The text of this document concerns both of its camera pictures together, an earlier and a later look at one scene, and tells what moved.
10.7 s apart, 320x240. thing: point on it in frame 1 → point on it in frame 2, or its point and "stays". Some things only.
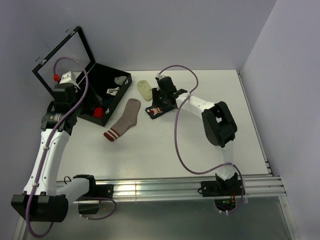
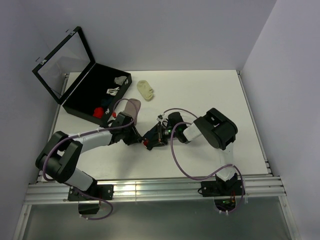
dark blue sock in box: x=107 y=101 stays
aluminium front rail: x=257 y=186 stays
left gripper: x=93 y=101 → x=134 y=136
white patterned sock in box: x=113 y=91 stays
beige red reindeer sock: x=98 y=112 stays
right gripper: x=155 y=92 → x=161 y=140
